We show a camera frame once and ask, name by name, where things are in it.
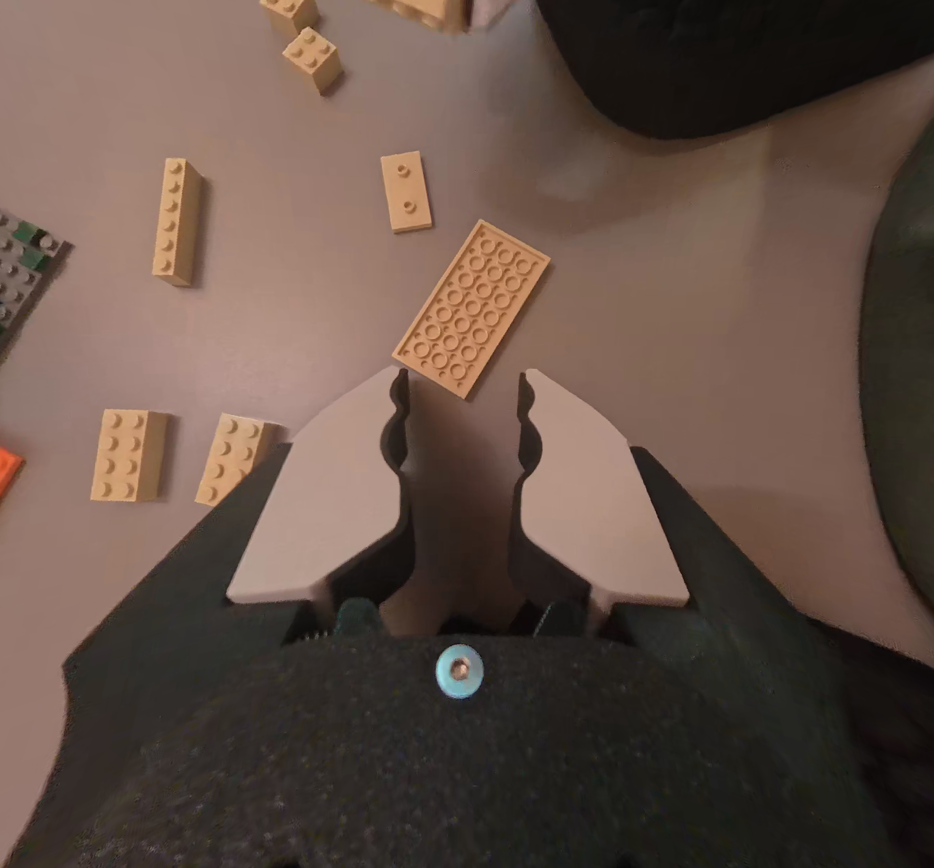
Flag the tan long narrow brick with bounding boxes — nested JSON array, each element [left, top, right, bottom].
[[152, 158, 204, 287]]

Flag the black cloth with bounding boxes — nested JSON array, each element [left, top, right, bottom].
[[803, 620, 934, 868]]

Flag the tan small square brick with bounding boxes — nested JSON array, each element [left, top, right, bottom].
[[283, 27, 342, 95], [259, 0, 320, 38]]

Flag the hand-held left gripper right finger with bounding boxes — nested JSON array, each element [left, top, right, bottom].
[[508, 369, 690, 610]]

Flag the large tan studded plate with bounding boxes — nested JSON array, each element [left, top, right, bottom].
[[392, 220, 552, 400]]

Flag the toy brick building model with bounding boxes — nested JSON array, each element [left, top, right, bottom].
[[0, 211, 72, 360]]

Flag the tan two-stud plate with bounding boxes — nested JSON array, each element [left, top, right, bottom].
[[381, 151, 433, 234]]

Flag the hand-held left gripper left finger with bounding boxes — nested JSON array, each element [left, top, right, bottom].
[[225, 366, 417, 606]]

